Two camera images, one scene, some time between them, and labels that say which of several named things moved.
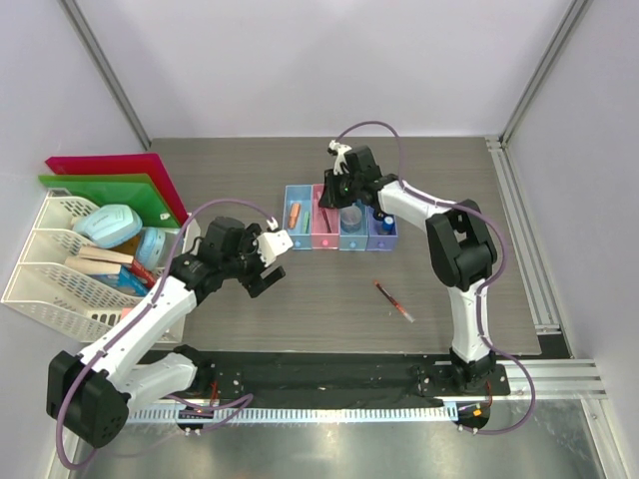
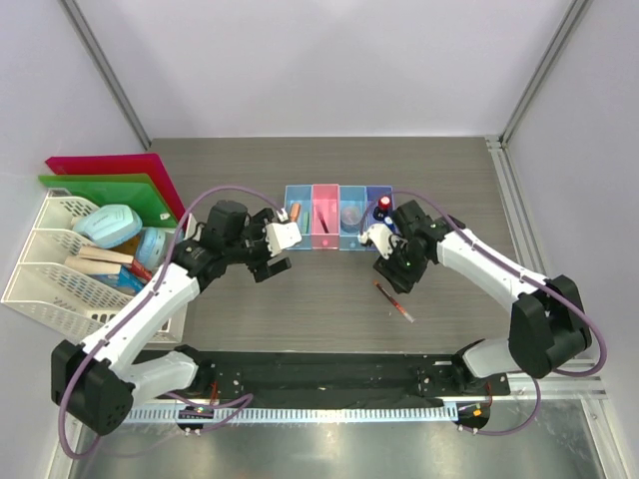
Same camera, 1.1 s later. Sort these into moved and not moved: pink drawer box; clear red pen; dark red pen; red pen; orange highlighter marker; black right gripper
Moved: black right gripper; red pen
Not moved: orange highlighter marker; pink drawer box; clear red pen; dark red pen
